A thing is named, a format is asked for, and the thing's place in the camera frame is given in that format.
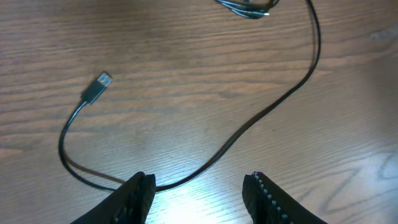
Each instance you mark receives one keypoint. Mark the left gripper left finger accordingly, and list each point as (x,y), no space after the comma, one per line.
(129,204)

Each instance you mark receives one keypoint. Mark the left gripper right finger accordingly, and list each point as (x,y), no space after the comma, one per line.
(267,203)

